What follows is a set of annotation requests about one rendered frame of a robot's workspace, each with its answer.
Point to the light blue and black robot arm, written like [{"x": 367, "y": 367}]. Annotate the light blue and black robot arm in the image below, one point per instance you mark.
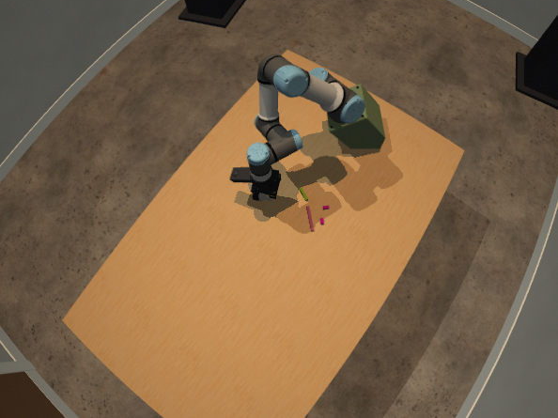
[{"x": 278, "y": 74}]

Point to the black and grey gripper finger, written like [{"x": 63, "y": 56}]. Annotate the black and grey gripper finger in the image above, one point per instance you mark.
[{"x": 260, "y": 196}]

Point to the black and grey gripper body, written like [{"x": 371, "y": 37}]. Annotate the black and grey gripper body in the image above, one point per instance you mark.
[{"x": 269, "y": 188}]

